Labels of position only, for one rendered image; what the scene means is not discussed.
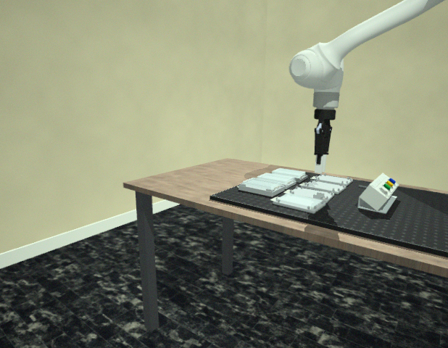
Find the white button panel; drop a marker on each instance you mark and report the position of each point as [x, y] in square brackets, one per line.
[377, 196]

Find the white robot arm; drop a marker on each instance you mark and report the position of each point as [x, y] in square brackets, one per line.
[316, 66]

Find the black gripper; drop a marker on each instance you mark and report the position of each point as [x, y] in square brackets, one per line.
[322, 136]

